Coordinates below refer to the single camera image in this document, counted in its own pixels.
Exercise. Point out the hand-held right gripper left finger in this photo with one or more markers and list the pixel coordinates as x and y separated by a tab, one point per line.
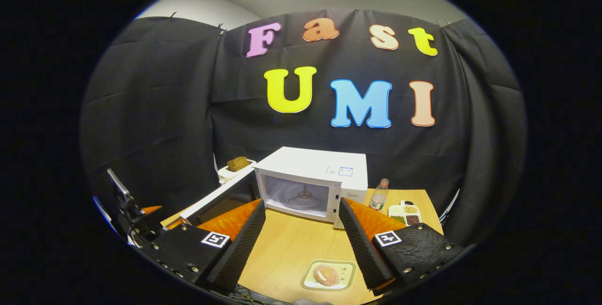
237	258

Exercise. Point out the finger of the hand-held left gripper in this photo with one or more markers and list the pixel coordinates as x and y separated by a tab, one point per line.
151	210

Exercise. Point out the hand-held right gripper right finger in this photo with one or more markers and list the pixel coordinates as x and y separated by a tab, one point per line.
364	253

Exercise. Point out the round sugared donut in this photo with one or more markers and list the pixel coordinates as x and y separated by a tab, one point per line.
326	275

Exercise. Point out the white microwave oven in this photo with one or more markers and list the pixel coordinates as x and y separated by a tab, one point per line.
310	164

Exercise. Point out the glass microwave turntable plate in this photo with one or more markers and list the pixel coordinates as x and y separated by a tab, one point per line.
289	202

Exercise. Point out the pale green square tray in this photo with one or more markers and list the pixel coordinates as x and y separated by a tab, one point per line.
347	267

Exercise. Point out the white divided grain plate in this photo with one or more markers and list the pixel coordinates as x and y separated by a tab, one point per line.
397	210

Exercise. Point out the clear plastic bottle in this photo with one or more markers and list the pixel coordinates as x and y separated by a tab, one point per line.
378	199

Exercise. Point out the white toaster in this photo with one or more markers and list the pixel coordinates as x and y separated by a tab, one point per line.
225	174

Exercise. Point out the brown bread slice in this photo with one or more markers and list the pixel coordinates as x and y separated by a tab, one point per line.
237	164

